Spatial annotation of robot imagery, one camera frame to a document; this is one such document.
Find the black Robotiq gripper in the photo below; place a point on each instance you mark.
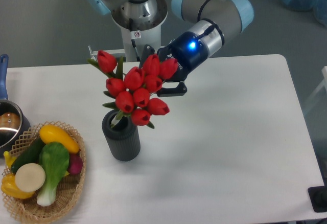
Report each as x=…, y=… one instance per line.
x=189, y=50

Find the red tulip bouquet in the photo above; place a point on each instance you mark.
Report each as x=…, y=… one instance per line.
x=132, y=91

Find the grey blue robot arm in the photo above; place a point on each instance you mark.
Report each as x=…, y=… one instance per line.
x=214, y=23

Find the dark grey ribbed vase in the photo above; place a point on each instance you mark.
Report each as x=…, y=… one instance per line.
x=123, y=139

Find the purple red radish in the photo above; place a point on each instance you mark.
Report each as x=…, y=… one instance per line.
x=75, y=164

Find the yellow squash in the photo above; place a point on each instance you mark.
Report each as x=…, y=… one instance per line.
x=51, y=133

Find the green bok choy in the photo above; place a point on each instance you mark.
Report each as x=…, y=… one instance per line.
x=54, y=159

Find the green cucumber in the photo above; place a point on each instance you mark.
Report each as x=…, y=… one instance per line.
x=30, y=155

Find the yellow banana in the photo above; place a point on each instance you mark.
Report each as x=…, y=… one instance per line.
x=9, y=159

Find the woven wicker basket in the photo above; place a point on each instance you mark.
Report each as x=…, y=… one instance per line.
x=68, y=191

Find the yellow bell pepper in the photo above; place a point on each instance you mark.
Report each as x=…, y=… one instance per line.
x=10, y=188

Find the black device at table edge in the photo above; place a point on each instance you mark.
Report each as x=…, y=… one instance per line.
x=318, y=198

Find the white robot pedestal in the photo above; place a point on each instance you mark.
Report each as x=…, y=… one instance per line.
x=134, y=42

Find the white frame at right edge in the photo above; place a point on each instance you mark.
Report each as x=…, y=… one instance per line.
x=317, y=94

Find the blue handled saucepan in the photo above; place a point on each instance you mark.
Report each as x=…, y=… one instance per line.
x=13, y=121

